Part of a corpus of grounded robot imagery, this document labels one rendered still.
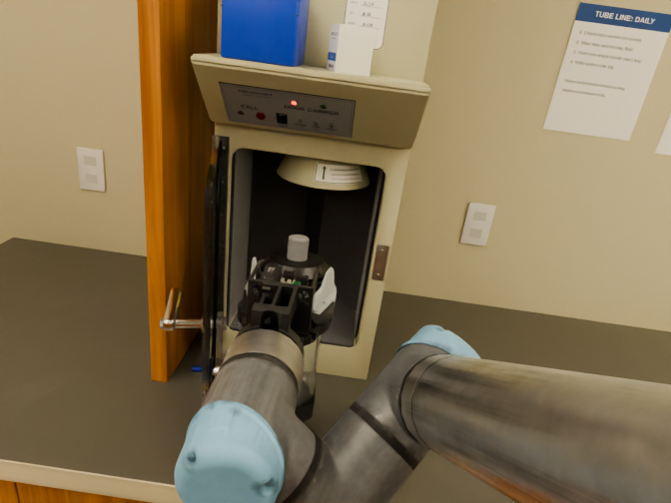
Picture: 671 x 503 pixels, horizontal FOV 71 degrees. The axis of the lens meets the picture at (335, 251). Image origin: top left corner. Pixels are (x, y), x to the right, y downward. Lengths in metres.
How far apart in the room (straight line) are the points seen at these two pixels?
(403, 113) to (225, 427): 0.49
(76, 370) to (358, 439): 0.70
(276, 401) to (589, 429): 0.23
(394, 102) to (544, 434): 0.52
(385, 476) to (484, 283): 1.02
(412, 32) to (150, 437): 0.74
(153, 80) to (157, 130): 0.07
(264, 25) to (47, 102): 0.88
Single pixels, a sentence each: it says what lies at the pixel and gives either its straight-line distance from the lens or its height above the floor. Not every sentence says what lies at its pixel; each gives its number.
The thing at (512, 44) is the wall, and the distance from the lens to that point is 1.24.
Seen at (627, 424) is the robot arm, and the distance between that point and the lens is 0.21.
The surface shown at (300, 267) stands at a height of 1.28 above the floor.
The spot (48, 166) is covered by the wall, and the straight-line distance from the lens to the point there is 1.50.
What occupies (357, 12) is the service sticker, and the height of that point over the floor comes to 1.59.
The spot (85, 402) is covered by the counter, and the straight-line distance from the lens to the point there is 0.94.
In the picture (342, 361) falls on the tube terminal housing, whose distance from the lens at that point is 0.96.
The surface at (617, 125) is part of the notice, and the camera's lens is 1.35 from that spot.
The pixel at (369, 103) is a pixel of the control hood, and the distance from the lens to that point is 0.68.
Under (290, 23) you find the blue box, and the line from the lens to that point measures 0.67.
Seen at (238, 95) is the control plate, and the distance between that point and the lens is 0.72.
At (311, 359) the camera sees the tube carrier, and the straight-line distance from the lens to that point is 0.67.
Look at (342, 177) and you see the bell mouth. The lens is 0.82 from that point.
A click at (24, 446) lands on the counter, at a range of 0.89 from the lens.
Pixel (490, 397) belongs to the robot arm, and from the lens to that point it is 0.28.
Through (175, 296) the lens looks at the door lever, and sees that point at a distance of 0.67.
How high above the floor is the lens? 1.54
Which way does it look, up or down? 23 degrees down
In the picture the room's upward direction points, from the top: 8 degrees clockwise
